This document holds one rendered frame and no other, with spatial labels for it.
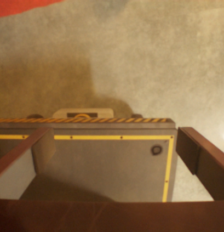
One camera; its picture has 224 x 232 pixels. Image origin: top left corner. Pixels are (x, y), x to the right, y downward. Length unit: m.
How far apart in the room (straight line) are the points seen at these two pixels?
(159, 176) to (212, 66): 0.58
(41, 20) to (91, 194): 0.77
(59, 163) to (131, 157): 0.24
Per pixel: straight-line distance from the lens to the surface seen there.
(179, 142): 0.17
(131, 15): 0.84
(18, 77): 0.94
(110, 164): 0.57
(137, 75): 0.81
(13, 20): 0.95
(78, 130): 0.53
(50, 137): 0.16
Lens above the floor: 0.80
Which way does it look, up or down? 74 degrees down
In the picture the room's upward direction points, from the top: 176 degrees counter-clockwise
